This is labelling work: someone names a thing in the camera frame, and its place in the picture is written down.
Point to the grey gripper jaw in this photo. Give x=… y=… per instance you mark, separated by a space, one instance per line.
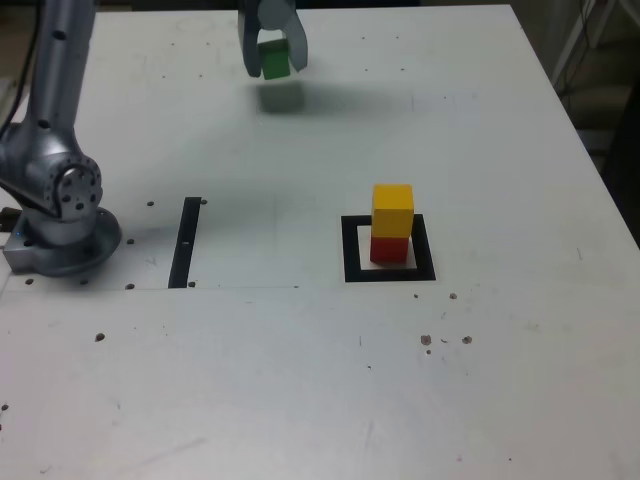
x=295 y=35

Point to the red cube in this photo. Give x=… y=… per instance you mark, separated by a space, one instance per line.
x=390 y=250

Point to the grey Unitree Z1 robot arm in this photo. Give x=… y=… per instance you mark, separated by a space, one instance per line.
x=60 y=75

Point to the white metal frame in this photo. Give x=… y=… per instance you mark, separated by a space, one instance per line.
x=567 y=50

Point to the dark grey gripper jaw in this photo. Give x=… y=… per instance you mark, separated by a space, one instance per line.
x=250 y=40

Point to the green cube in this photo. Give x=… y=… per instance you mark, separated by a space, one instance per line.
x=275 y=62

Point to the black tape square outline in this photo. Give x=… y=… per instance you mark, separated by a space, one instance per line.
x=350 y=250

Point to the yellow cube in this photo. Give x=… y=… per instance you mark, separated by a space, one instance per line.
x=392 y=215

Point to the black tape strip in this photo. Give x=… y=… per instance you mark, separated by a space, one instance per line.
x=184 y=245

